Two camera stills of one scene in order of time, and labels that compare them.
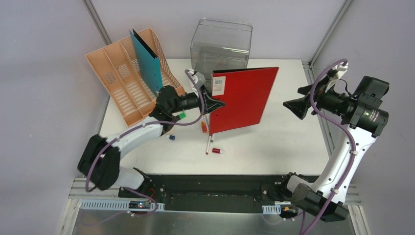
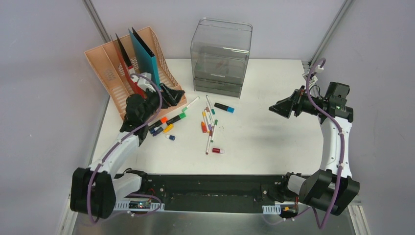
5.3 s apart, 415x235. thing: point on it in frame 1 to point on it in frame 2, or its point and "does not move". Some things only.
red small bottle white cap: [217, 150] does not move
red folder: [245, 92] to [127, 63]
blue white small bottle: [171, 137] does not move
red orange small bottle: [204, 127] does not move
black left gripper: [203, 102] to [161, 96]
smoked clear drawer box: [218, 44] does not move
